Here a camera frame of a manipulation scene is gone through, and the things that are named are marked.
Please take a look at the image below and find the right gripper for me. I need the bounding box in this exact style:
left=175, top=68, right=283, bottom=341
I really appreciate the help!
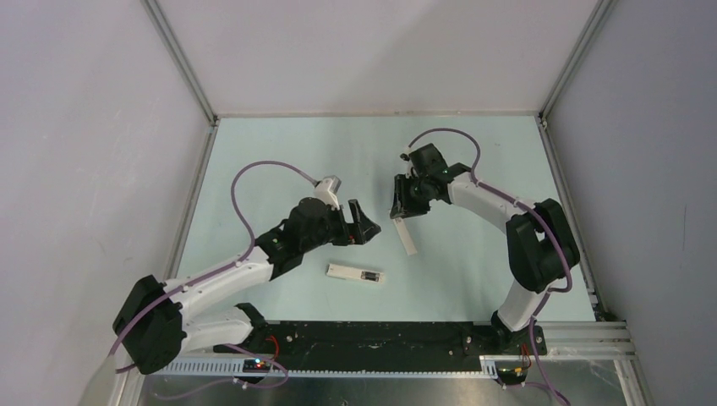
left=391, top=173, right=431, bottom=219

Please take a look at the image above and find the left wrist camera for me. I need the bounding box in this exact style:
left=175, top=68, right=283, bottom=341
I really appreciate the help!
left=313, top=175, right=342, bottom=211

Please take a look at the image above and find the white battery cover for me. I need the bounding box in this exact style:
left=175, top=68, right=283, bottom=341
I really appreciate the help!
left=392, top=218, right=418, bottom=256

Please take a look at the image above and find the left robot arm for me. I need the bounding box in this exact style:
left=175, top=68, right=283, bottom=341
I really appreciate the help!
left=111, top=197, right=381, bottom=375

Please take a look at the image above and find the black battery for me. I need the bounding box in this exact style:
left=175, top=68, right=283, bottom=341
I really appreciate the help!
left=361, top=272, right=381, bottom=283

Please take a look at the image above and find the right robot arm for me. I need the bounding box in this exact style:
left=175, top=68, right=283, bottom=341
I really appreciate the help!
left=390, top=144, right=580, bottom=354

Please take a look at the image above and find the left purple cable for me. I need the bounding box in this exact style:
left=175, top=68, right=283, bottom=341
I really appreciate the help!
left=106, top=161, right=320, bottom=359

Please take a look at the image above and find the white cable duct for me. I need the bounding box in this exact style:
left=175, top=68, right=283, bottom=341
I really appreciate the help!
left=154, top=357, right=498, bottom=379

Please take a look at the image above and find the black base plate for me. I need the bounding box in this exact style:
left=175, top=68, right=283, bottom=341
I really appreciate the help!
left=239, top=321, right=547, bottom=371

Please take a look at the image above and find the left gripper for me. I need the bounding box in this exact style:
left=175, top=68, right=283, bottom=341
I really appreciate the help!
left=301, top=199, right=379, bottom=253

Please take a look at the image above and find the white remote control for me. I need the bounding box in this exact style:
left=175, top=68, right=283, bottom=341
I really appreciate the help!
left=326, top=263, right=386, bottom=284

